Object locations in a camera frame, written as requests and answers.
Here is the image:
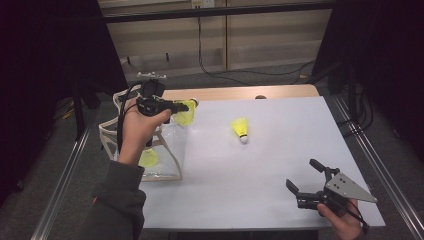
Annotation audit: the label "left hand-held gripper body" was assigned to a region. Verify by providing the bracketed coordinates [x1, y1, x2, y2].
[135, 71, 175, 118]

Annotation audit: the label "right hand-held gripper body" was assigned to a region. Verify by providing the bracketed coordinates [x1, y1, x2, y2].
[295, 167, 379, 218]

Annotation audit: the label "yellow shuttlecock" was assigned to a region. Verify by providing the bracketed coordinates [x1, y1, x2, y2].
[171, 97, 200, 127]
[230, 117, 250, 145]
[138, 147, 159, 168]

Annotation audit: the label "clear bag with beige trim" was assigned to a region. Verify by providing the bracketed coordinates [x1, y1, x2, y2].
[98, 84, 190, 183]

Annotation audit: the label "person's left hand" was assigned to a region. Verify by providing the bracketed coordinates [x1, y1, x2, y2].
[117, 99, 173, 167]

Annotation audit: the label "person's right hand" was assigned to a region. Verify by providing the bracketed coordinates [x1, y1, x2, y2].
[316, 199, 364, 240]

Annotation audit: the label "white table sheet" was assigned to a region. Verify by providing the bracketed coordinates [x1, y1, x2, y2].
[139, 96, 387, 231]

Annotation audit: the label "black metal stand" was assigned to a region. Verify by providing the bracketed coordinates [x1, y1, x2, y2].
[71, 79, 86, 141]

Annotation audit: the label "beige cabinet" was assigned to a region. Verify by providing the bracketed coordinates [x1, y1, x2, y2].
[98, 0, 334, 83]

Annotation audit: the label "black curtain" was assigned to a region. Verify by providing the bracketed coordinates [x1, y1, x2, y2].
[313, 0, 424, 161]
[0, 0, 129, 205]

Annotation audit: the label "right hand-held gripper cable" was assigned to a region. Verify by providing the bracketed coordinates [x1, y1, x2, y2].
[336, 196, 371, 234]

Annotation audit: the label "hand-held gripper cable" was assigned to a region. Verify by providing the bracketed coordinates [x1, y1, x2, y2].
[336, 196, 371, 234]
[116, 81, 145, 152]

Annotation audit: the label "left hand-held gripper cable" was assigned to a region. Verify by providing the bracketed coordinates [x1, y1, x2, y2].
[116, 81, 145, 152]

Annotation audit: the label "aluminium frame rail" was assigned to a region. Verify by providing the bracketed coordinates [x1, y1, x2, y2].
[31, 109, 98, 240]
[333, 96, 424, 240]

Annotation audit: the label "black wall socket cable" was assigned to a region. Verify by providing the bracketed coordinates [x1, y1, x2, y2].
[198, 16, 316, 86]

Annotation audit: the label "black floor cables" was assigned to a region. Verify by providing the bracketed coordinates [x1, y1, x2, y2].
[336, 83, 375, 138]

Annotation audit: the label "white wall socket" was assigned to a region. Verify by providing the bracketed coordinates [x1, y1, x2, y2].
[191, 0, 216, 9]

